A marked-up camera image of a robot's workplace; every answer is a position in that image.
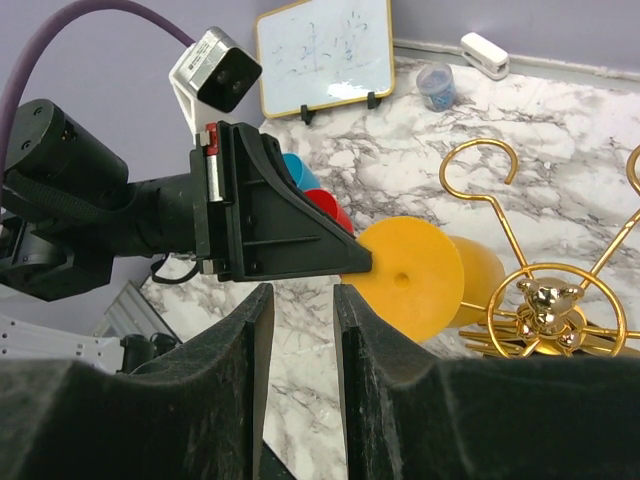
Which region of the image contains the gold wire glass rack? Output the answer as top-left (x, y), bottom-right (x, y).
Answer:
top-left (439, 138), bottom-right (639, 359)

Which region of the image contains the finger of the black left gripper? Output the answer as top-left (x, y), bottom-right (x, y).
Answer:
top-left (219, 122), bottom-right (373, 282)

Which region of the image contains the blue plastic wine glass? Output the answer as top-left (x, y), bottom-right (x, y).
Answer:
top-left (283, 153), bottom-right (320, 191)

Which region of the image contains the white whiteboard eraser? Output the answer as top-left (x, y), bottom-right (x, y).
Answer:
top-left (460, 32), bottom-right (510, 81)

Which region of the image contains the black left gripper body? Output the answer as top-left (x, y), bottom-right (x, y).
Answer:
top-left (1, 99), bottom-right (232, 302)

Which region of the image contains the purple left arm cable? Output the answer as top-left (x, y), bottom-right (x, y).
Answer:
top-left (0, 0), bottom-right (197, 181)

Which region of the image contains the small framed whiteboard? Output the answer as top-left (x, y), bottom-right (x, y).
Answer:
top-left (255, 0), bottom-right (395, 118)

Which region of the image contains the orange plastic wine glass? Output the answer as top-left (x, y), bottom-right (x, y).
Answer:
top-left (341, 216), bottom-right (505, 343)

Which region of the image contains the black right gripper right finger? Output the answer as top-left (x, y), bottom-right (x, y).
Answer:
top-left (333, 285), bottom-right (639, 479)

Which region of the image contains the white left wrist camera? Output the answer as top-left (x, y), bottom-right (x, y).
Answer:
top-left (169, 27), bottom-right (262, 135)

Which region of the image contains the red plastic wine glass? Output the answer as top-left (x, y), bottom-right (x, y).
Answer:
top-left (305, 188), bottom-right (354, 234)

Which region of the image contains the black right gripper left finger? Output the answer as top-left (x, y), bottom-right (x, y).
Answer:
top-left (1, 284), bottom-right (274, 479)

